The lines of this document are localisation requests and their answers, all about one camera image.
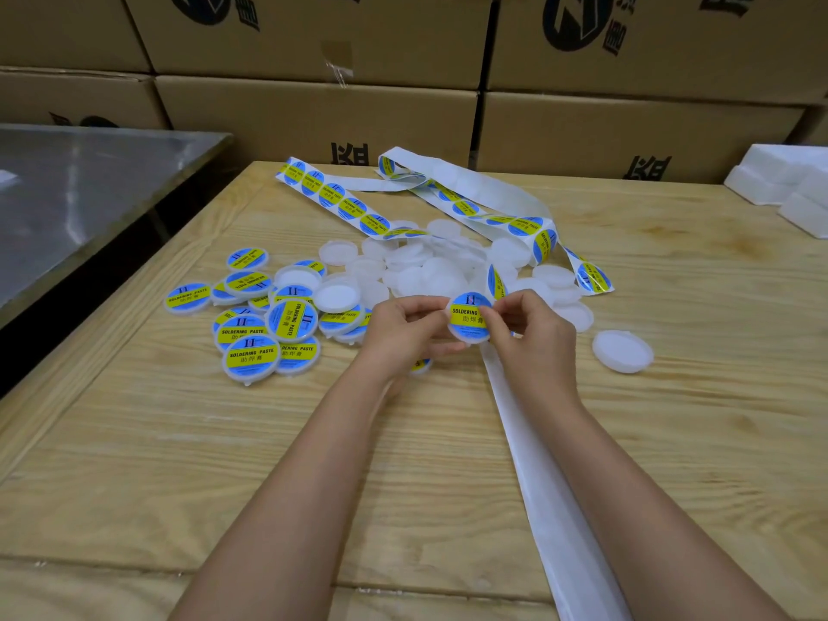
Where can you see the stack of cardboard boxes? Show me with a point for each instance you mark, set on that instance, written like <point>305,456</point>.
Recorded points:
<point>323,116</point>

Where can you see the labelled round plastic lid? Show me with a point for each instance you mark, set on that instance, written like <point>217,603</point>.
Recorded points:
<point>467,310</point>

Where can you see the person's right forearm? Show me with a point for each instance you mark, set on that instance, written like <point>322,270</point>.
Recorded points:
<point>640,510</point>

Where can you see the sticker strip with backing paper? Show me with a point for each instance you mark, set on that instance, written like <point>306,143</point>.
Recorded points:
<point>352,207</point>

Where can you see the pile of blue yellow lids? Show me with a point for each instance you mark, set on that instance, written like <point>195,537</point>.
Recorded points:
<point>251,362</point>

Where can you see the person's left hand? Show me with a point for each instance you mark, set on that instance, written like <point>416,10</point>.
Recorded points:
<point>391,336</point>

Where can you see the person's right hand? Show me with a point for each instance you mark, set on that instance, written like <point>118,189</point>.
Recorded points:
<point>537,349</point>

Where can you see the person's left thumb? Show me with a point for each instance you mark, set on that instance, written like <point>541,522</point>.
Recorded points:
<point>430,322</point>

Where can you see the person's right thumb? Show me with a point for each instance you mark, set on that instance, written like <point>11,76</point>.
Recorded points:
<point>494,324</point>

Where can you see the white foam block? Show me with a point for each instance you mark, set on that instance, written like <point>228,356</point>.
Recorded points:
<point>770,174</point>
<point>805,216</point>

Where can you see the person's left forearm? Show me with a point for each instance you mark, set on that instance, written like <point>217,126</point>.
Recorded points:
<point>291,497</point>

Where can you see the pile of plain white lids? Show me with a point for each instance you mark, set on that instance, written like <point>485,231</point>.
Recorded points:
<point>427,271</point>

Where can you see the stainless steel table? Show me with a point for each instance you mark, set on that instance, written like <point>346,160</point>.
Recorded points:
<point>84,200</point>

